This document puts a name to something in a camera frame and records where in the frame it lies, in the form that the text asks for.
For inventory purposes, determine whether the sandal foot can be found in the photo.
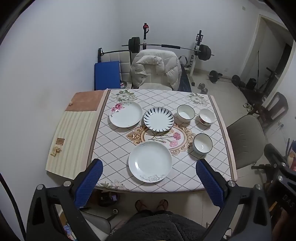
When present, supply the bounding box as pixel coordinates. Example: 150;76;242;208
135;200;147;212
156;199;169;211

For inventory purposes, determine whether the white puffer jacket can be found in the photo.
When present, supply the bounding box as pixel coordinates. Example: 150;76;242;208
130;49;182;90

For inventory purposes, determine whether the floral grid tablecloth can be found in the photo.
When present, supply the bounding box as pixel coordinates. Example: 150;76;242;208
92;89;237;193

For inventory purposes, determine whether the black exercise machine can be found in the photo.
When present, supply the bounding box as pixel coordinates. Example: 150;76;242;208
240;67;289;126

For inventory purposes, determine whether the white bowl with red flowers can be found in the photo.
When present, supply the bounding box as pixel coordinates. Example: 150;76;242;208
199;108;216;126

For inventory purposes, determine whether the white weight rack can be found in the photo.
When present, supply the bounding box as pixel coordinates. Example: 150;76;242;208
187;30;203;86

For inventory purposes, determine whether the right sandal foot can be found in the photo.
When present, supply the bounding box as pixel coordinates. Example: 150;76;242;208
156;199;169;211

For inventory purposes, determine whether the white bowl with dark rim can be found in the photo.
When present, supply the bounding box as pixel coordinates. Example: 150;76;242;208
177;104;196;123

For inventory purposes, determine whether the white plate with pink roses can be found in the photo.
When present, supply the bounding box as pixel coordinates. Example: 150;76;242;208
109;101;142;128

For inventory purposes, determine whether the blue striped white plate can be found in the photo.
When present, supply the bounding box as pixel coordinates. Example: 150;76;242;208
143;107;175;133

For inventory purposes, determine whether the barbell on floor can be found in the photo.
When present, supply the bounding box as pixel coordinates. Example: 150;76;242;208
208;70;241;86

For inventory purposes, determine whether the beige padded chair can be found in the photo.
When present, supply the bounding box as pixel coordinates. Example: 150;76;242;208
97;48;132;89

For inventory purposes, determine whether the striped beige and brown cloth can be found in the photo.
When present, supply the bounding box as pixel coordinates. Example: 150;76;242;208
46;89;110;180

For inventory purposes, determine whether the grey side chair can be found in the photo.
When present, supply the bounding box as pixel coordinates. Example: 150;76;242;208
227;115;265;169

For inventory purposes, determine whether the small dumbbell on floor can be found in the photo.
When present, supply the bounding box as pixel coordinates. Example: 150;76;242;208
198;83;208;94

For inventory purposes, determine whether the person's dark fleece torso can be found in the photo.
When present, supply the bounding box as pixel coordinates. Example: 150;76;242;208
107;210;206;240

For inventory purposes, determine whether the blue folded mat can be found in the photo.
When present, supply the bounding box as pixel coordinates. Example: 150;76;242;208
94;61;120;90

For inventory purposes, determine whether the pale blue white bowl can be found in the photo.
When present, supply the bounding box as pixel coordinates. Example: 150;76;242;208
193;133;213;154

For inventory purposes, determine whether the barbell on rack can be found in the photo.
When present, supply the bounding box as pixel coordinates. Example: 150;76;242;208
122;37;214;61

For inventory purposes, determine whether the large white plate grey pattern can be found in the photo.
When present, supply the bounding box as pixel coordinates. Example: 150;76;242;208
128;141;173;183

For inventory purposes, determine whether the left sandal foot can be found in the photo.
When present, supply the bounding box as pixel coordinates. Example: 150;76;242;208
135;200;147;212

